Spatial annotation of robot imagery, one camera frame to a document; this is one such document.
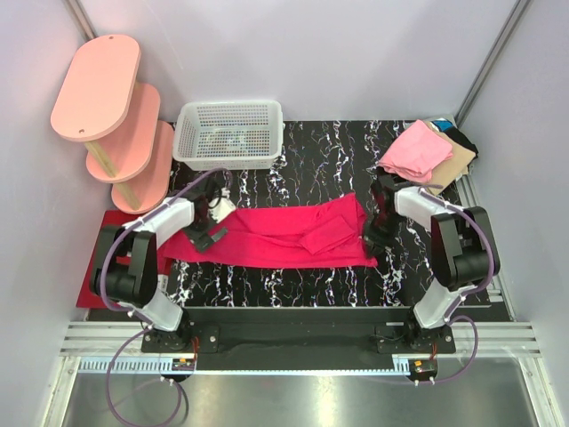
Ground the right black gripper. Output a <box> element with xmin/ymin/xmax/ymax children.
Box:
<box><xmin>365</xmin><ymin>212</ymin><xmax>404</xmax><ymax>259</ymax></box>

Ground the magenta t shirt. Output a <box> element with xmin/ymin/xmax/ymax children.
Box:
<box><xmin>157</xmin><ymin>193</ymin><xmax>378</xmax><ymax>269</ymax></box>

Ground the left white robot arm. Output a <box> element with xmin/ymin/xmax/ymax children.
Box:
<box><xmin>89</xmin><ymin>177</ymin><xmax>236</xmax><ymax>352</ymax></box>

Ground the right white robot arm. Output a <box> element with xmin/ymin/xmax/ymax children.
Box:
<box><xmin>363</xmin><ymin>173</ymin><xmax>501</xmax><ymax>353</ymax></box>

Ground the white plastic basket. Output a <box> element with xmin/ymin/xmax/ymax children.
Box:
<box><xmin>172</xmin><ymin>100</ymin><xmax>285</xmax><ymax>171</ymax></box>

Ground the folded pink t shirt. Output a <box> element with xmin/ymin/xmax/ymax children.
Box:
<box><xmin>378</xmin><ymin>120</ymin><xmax>453</xmax><ymax>183</ymax></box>

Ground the folded beige t shirt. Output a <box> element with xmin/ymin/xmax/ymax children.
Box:
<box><xmin>429</xmin><ymin>134</ymin><xmax>476</xmax><ymax>196</ymax></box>

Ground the black marble pattern mat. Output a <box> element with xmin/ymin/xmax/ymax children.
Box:
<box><xmin>167</xmin><ymin>120</ymin><xmax>432</xmax><ymax>308</ymax></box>

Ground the folded black t shirt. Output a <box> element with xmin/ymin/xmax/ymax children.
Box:
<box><xmin>444</xmin><ymin>126</ymin><xmax>479</xmax><ymax>158</ymax></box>

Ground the folded blue white garment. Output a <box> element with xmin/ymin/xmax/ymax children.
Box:
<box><xmin>427</xmin><ymin>117</ymin><xmax>456</xmax><ymax>133</ymax></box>

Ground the pink three-tier shelf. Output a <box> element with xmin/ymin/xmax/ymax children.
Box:
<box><xmin>51</xmin><ymin>34</ymin><xmax>173</xmax><ymax>214</ymax></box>

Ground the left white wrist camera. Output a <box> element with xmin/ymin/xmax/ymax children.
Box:
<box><xmin>209</xmin><ymin>197</ymin><xmax>236</xmax><ymax>223</ymax></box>

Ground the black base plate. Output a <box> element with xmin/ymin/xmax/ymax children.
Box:
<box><xmin>141</xmin><ymin>307</ymin><xmax>456</xmax><ymax>355</ymax></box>

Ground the aluminium rail frame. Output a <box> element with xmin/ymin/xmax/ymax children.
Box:
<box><xmin>44</xmin><ymin>177</ymin><xmax>565</xmax><ymax>427</ymax></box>

